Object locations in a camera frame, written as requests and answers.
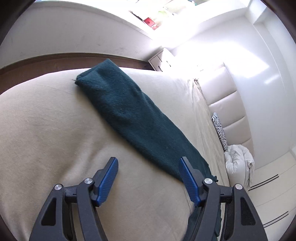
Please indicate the dark green knit sweater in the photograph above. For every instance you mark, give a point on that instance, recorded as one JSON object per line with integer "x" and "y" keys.
{"x": 135, "y": 117}

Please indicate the red box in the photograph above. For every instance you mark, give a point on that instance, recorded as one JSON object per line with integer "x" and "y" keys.
{"x": 151, "y": 23}

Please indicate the zebra print pillow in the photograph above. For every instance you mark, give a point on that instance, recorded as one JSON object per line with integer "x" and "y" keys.
{"x": 220, "y": 131}

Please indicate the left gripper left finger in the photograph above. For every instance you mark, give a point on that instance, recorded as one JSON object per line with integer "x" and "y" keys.
{"x": 55, "y": 219}

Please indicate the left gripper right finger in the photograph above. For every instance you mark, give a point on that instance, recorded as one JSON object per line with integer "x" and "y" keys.
{"x": 241, "y": 220}

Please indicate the white wardrobe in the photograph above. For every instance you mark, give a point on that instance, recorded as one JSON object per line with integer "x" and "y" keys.
{"x": 273, "y": 195}

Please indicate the white crumpled duvet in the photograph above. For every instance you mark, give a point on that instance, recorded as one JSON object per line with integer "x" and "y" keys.
{"x": 240, "y": 166}

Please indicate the beige padded headboard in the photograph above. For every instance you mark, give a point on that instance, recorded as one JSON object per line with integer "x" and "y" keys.
{"x": 223, "y": 98}

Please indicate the white nightstand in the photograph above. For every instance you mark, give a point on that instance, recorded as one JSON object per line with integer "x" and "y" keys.
{"x": 164, "y": 61}

